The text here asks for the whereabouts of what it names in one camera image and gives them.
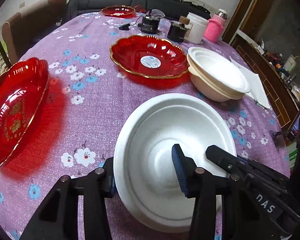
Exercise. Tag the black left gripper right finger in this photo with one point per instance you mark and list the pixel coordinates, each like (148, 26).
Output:
(200, 184)

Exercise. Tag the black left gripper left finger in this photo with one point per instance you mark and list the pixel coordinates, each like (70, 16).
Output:
(57, 215)

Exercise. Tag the white foam bowl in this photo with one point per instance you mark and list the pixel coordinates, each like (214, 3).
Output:
(144, 173)

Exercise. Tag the red plate with label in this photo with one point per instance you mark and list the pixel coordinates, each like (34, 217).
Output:
(149, 57)

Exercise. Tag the beige bottom stacked bowl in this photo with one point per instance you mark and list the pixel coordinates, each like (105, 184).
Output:
(214, 90)

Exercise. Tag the brown wooden side counter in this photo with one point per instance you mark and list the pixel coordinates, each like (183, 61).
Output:
(281, 99)

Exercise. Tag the white paper notebook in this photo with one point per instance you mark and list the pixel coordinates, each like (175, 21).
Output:
(257, 92)

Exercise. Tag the top white stacked bowl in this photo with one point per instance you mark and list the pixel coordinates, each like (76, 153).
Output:
(216, 66)

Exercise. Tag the purple floral tablecloth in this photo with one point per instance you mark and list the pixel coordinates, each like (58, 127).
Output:
(88, 102)

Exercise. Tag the red plate left edge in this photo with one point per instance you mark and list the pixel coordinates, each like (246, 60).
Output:
(22, 89)

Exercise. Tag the white plastic jar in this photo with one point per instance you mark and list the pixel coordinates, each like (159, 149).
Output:
(196, 28)

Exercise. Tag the pink sleeved thermos bottle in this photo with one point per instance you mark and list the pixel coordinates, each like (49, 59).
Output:
(216, 25)

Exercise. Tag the black jar with cork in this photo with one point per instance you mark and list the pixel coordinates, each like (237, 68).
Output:
(178, 30)

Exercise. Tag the small black clip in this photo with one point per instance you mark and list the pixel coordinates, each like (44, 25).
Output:
(124, 27)

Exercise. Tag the far small red plate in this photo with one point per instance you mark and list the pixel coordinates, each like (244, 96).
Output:
(120, 11)

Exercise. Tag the brown pink armchair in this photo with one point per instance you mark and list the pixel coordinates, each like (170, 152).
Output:
(21, 31)

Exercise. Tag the black leather sofa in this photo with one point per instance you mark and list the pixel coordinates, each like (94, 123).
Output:
(171, 8)

